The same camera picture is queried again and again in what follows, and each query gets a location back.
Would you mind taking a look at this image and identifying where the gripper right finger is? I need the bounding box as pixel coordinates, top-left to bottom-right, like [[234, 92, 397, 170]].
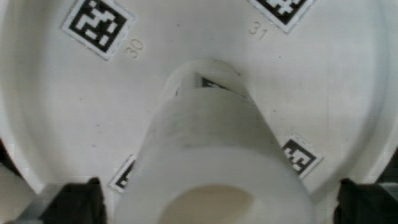
[[333, 179, 398, 224]]

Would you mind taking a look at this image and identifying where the white round table top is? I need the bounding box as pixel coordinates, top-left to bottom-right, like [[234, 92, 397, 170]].
[[0, 0, 398, 224]]

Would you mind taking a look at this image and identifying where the white cylindrical table leg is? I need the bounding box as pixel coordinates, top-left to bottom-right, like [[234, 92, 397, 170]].
[[113, 75, 319, 224]]

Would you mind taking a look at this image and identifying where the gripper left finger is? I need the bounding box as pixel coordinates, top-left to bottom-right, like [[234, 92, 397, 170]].
[[12, 177, 107, 224]]

